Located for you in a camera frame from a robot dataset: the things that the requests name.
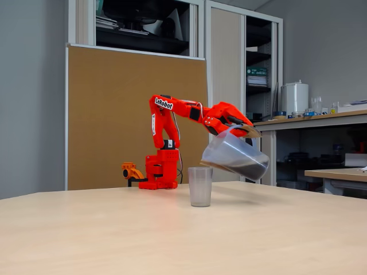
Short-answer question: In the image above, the wooden top low desk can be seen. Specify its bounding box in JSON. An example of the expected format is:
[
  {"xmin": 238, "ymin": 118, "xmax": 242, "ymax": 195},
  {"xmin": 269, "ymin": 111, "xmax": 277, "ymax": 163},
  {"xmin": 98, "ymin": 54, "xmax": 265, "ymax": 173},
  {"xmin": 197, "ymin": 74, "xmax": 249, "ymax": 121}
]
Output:
[{"xmin": 304, "ymin": 167, "xmax": 367, "ymax": 198}]

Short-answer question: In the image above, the stack of papers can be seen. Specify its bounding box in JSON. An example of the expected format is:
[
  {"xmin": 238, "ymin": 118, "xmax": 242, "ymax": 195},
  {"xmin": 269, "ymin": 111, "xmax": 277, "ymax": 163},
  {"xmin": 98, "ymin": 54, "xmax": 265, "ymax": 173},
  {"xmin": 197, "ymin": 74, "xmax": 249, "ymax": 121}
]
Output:
[{"xmin": 247, "ymin": 75, "xmax": 269, "ymax": 88}]

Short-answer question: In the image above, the green box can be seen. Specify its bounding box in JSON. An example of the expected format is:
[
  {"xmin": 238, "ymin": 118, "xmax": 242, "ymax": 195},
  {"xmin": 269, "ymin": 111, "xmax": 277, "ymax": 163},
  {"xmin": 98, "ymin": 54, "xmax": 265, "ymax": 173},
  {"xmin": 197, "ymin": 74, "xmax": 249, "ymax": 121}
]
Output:
[{"xmin": 247, "ymin": 66, "xmax": 268, "ymax": 77}]

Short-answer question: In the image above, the grey open shelf cabinet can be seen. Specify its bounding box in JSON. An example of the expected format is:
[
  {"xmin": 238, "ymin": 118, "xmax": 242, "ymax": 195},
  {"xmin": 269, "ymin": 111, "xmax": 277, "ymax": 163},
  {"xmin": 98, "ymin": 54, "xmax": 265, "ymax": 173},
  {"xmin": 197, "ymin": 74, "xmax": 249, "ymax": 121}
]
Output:
[{"xmin": 68, "ymin": 0, "xmax": 206, "ymax": 58}]

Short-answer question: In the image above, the wooden top side bench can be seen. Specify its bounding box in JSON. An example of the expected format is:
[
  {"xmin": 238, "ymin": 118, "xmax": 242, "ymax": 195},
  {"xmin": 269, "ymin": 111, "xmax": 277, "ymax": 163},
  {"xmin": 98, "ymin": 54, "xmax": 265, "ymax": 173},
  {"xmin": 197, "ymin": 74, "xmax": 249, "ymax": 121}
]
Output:
[{"xmin": 253, "ymin": 109, "xmax": 367, "ymax": 187}]

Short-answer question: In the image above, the clear plastic cup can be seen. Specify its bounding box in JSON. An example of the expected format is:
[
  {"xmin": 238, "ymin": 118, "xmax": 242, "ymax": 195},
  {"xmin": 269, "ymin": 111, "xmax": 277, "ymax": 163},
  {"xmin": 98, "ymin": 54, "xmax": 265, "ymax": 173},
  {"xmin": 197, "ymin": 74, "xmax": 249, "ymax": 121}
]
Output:
[{"xmin": 188, "ymin": 167, "xmax": 213, "ymax": 207}]

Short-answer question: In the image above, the brown cork pinboard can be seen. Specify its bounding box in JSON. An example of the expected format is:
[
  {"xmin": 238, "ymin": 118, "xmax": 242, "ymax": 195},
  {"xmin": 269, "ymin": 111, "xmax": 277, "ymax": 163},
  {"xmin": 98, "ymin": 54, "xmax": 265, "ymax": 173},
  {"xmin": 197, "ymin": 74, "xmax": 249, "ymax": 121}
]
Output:
[{"xmin": 65, "ymin": 43, "xmax": 210, "ymax": 191}]

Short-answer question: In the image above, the grey roller door cabinet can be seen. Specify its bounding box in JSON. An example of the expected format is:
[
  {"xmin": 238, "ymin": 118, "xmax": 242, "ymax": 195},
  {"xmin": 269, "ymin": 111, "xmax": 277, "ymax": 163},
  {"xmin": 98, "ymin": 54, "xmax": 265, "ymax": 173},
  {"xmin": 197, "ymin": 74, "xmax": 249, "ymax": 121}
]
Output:
[{"xmin": 205, "ymin": 0, "xmax": 284, "ymax": 186}]

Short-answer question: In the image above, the white flat box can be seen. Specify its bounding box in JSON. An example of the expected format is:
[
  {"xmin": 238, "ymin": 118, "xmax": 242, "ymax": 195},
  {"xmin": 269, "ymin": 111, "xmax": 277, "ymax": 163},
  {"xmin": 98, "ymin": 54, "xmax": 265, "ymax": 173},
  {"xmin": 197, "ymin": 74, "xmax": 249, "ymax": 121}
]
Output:
[{"xmin": 345, "ymin": 153, "xmax": 367, "ymax": 167}]

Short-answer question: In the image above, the clear drinking glass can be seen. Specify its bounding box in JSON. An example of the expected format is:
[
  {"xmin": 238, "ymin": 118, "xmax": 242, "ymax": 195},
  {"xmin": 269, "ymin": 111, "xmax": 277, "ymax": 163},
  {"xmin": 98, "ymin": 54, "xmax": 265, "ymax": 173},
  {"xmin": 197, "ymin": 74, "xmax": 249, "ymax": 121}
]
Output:
[{"xmin": 311, "ymin": 96, "xmax": 323, "ymax": 114}]

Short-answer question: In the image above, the translucent plastic pitcher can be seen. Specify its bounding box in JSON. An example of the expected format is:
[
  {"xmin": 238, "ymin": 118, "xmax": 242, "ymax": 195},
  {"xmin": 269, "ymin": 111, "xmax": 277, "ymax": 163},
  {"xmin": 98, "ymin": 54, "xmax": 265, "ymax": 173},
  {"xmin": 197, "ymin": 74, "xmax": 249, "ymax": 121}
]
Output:
[{"xmin": 200, "ymin": 124, "xmax": 270, "ymax": 182}]

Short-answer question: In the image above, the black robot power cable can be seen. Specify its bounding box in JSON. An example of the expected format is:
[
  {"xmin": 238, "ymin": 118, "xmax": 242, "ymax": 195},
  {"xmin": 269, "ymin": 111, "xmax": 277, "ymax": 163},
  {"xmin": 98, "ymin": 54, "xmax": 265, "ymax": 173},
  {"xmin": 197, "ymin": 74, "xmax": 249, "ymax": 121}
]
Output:
[{"xmin": 177, "ymin": 148, "xmax": 184, "ymax": 184}]

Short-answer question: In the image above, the orange table clamp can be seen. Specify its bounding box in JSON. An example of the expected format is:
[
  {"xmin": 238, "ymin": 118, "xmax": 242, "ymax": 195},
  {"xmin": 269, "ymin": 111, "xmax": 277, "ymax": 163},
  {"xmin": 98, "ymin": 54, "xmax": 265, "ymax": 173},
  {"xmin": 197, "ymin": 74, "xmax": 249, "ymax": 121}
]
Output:
[{"xmin": 121, "ymin": 162, "xmax": 149, "ymax": 187}]

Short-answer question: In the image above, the white cylindrical water kettle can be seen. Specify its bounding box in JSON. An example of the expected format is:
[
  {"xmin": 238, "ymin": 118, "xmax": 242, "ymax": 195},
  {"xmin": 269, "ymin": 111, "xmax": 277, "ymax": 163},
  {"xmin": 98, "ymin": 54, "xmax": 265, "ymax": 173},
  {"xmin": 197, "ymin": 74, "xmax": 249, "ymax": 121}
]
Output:
[{"xmin": 280, "ymin": 80, "xmax": 310, "ymax": 117}]

